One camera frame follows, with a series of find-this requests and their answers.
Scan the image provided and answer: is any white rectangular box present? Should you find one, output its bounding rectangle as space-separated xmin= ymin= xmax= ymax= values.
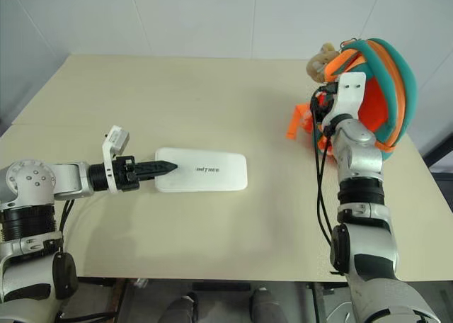
xmin=154 ymin=147 xmax=248 ymax=193

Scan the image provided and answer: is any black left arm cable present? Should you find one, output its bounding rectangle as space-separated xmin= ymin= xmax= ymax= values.
xmin=56 ymin=198 xmax=76 ymax=254

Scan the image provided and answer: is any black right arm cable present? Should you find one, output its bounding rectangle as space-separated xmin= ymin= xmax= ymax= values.
xmin=310 ymin=92 xmax=347 ymax=276

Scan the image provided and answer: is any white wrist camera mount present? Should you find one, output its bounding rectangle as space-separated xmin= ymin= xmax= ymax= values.
xmin=101 ymin=125 xmax=132 ymax=196
xmin=321 ymin=72 xmax=367 ymax=126

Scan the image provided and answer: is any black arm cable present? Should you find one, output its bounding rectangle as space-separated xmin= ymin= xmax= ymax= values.
xmin=310 ymin=92 xmax=347 ymax=276
xmin=56 ymin=198 xmax=76 ymax=254

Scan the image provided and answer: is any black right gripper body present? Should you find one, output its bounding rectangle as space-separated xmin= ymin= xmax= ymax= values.
xmin=310 ymin=83 xmax=338 ymax=126

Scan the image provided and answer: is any dark rounded shape under table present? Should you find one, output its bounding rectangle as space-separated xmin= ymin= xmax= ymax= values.
xmin=248 ymin=286 xmax=288 ymax=323
xmin=165 ymin=293 xmax=200 ymax=323

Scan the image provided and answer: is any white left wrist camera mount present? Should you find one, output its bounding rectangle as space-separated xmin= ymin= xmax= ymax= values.
xmin=101 ymin=125 xmax=132 ymax=196

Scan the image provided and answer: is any black furniture piece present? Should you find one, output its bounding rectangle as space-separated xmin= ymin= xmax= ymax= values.
xmin=422 ymin=129 xmax=453 ymax=232

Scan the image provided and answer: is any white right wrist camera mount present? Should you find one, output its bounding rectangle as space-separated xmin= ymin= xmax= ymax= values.
xmin=321 ymin=72 xmax=367 ymax=126

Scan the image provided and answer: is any orange and teal backpack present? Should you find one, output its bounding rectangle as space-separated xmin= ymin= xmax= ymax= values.
xmin=285 ymin=38 xmax=419 ymax=158

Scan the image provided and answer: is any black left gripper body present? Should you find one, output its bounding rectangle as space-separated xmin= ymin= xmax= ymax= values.
xmin=112 ymin=154 xmax=141 ymax=193

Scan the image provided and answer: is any beige plush toy pendant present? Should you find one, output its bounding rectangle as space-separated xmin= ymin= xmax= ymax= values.
xmin=305 ymin=42 xmax=338 ymax=84

